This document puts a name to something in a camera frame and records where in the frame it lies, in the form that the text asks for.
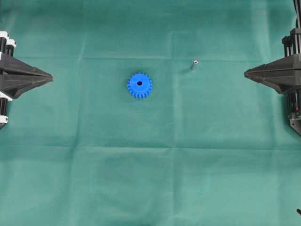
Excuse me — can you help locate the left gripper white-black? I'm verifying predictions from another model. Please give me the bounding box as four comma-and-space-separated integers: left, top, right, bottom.
0, 31, 54, 129

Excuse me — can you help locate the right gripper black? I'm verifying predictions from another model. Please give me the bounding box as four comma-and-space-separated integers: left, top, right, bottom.
244, 28, 301, 134

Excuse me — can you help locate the small metal shaft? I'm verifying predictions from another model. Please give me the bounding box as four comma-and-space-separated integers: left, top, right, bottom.
190, 60, 199, 72

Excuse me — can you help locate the blue plastic gear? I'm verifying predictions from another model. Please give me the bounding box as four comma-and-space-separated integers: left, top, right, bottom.
127, 73, 152, 99

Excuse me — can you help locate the green cloth mat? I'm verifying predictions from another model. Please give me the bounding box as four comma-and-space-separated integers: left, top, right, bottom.
0, 0, 301, 226

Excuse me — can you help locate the black cable top right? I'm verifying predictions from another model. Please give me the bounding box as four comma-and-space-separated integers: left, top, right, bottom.
292, 0, 301, 29

